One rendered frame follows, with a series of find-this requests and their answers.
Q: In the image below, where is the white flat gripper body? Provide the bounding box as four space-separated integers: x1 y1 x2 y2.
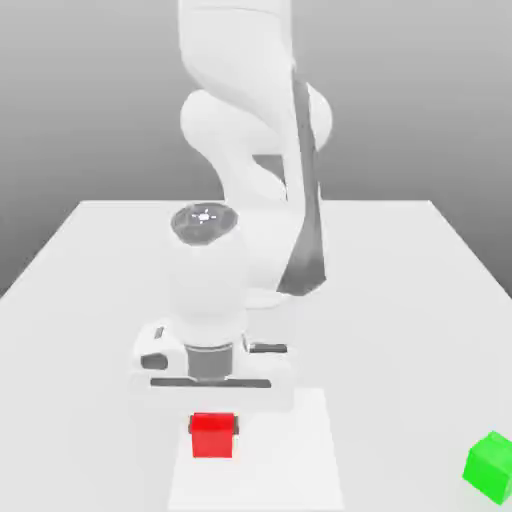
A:
128 370 296 413

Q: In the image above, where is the small red cube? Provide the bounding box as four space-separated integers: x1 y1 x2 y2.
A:
188 412 240 460

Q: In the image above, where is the small green cube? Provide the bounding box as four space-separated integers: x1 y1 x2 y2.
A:
461 430 512 506

